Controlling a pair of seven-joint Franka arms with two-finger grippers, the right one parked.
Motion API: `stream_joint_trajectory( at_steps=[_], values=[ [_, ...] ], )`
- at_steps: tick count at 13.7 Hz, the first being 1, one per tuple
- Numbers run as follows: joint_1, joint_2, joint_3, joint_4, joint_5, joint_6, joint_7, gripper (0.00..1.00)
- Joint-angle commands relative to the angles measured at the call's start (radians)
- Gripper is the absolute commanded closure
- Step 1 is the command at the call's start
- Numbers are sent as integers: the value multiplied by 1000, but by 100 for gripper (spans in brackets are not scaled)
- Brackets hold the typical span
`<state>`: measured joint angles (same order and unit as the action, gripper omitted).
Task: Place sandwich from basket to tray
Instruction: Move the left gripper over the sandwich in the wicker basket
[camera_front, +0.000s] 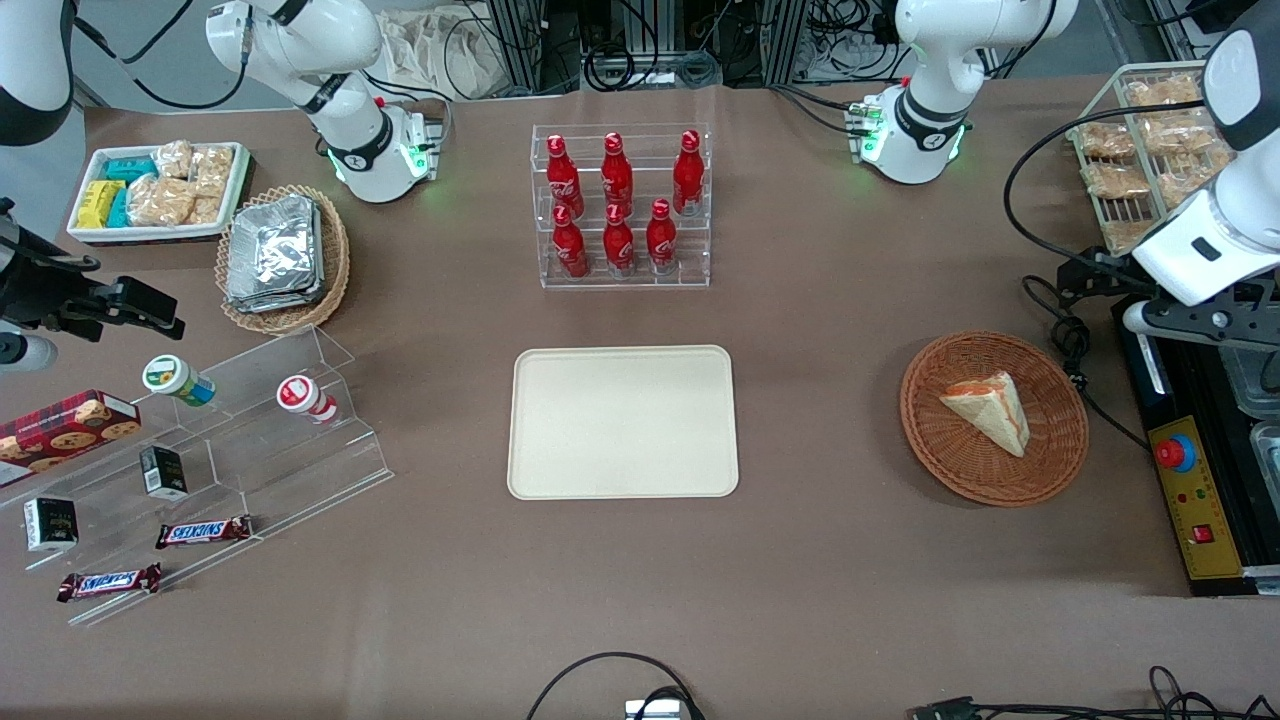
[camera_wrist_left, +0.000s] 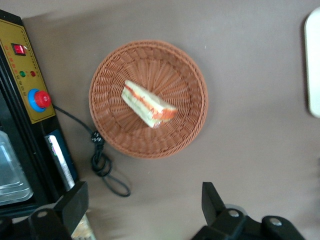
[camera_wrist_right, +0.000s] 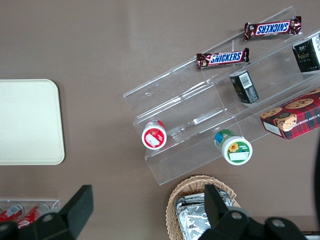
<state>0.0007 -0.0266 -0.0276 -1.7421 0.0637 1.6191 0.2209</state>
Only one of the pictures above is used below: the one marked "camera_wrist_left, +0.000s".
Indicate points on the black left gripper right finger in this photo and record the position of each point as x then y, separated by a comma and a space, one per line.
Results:
212, 202

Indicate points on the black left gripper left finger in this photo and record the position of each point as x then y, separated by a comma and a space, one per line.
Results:
72, 202

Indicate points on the triangular sandwich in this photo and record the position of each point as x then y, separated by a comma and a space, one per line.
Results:
146, 103

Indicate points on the round brown wicker basket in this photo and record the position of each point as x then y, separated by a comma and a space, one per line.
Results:
172, 140

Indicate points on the cream plastic tray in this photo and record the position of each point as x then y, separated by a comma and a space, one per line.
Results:
313, 65

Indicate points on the rice cracker snack pack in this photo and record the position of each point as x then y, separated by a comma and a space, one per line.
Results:
81, 231

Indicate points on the clear plastic container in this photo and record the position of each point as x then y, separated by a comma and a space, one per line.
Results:
11, 172

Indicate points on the black sealing machine yellow panel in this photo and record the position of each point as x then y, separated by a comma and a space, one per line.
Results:
15, 105

